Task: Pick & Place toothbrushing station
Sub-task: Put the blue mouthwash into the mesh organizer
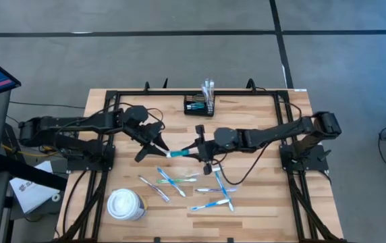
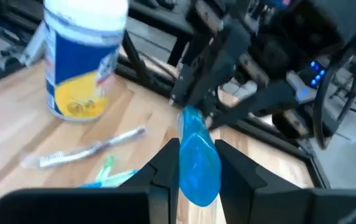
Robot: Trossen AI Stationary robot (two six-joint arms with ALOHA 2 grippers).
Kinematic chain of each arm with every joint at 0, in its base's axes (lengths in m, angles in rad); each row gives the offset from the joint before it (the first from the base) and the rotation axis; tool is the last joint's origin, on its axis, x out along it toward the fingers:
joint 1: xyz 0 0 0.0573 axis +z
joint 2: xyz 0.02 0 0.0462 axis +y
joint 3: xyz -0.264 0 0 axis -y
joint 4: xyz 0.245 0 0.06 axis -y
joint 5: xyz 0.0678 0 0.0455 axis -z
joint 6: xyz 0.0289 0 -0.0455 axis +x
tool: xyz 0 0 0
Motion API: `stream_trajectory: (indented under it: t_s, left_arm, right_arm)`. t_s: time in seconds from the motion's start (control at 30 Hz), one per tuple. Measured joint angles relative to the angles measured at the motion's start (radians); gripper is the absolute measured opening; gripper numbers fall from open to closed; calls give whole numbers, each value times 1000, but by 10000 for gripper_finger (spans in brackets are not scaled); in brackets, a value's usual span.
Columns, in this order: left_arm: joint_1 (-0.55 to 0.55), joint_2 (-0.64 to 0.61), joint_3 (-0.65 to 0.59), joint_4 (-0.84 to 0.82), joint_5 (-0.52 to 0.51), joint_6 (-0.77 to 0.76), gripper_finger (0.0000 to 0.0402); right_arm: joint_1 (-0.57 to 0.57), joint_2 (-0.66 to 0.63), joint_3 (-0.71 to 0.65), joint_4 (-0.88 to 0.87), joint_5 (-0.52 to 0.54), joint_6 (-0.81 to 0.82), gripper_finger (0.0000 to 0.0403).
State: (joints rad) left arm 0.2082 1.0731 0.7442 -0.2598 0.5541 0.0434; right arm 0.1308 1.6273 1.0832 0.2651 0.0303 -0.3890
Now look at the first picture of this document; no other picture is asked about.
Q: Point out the white tape roll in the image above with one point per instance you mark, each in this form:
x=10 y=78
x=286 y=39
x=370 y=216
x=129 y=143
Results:
x=54 y=197

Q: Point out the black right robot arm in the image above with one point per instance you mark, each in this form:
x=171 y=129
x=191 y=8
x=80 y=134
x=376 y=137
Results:
x=274 y=135

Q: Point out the white printed booklet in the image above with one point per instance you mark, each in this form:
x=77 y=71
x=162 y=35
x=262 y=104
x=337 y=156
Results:
x=31 y=195

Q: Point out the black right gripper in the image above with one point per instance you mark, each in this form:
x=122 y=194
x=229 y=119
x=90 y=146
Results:
x=208 y=152

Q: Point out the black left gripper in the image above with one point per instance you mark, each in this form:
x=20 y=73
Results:
x=147 y=133

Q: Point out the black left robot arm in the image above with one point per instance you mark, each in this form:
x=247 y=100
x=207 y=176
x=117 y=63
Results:
x=78 y=123

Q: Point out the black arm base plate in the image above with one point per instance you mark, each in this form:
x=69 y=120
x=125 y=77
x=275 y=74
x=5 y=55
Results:
x=314 y=165
x=78 y=165

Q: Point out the white lidded wipes canister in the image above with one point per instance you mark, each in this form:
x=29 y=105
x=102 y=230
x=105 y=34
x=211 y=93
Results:
x=123 y=204

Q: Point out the black diagonal bar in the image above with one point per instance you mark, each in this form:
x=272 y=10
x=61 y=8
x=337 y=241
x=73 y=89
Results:
x=31 y=173

